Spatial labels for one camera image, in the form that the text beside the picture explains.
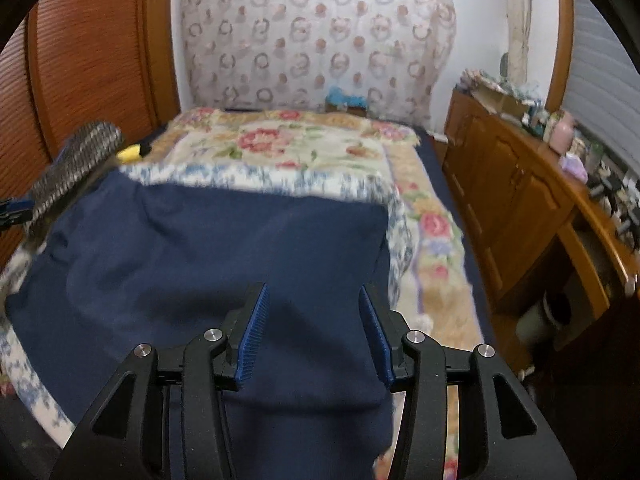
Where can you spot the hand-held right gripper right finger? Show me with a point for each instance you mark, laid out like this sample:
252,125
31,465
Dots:
380,345

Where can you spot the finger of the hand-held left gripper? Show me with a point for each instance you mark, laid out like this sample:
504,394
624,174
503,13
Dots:
17,205

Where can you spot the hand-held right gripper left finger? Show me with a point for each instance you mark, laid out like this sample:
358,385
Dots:
252,335

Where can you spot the dark circle-patterned garment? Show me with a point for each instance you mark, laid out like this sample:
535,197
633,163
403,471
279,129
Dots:
80,160

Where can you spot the navy printed T-shirt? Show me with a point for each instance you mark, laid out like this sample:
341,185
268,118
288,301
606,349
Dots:
200,250

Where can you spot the yellow plush toy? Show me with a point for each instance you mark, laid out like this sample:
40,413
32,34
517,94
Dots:
131,154

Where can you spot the blue and white floral blanket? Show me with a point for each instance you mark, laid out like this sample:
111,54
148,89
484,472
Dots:
300,182

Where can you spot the bed with navy sheet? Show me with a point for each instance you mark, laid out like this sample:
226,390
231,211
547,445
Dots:
450,200

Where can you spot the wooden louvred wardrobe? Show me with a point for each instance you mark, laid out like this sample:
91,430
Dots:
90,60

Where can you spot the white rounded appliance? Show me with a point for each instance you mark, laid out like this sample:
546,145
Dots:
542,317

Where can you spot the cream floral blanket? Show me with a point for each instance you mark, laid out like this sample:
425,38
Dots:
280,145

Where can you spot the wooden cabinet desk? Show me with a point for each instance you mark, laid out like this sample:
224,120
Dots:
515,185

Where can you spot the small cardboard box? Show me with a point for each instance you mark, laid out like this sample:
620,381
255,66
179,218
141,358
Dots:
345,109

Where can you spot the blue plastic bag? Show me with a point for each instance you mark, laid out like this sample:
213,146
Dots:
345,96

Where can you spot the pink tissue pack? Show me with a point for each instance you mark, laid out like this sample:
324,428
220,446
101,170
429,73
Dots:
574,167

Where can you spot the cluster of small bottles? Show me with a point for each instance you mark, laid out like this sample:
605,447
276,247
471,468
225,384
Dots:
537,117

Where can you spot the pink bottle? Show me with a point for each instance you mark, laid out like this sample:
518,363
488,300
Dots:
562,132

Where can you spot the sheer circle-patterned curtain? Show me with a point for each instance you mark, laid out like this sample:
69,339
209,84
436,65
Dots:
320,35

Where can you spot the tied-back cream curtain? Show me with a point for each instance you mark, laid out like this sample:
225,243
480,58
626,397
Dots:
517,20

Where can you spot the grey window blind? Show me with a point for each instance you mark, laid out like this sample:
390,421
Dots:
600,60

